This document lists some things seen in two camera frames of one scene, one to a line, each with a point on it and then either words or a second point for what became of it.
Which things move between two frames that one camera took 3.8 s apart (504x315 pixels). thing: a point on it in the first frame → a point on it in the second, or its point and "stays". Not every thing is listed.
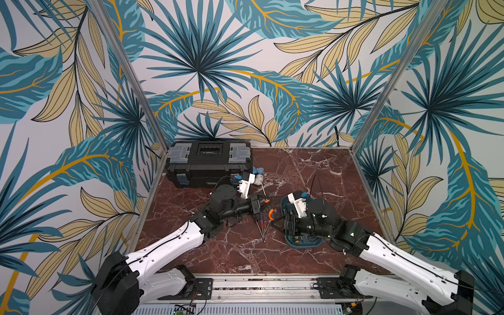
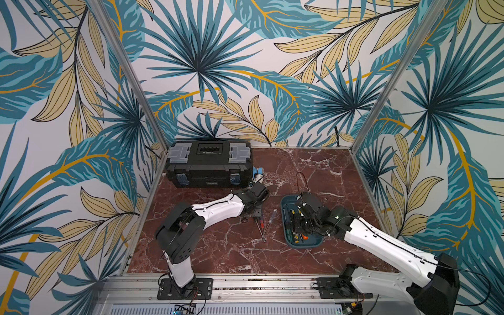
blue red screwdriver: [262, 225] stays
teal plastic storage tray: [297, 241] stays
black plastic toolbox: [207, 164] stays
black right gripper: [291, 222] → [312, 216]
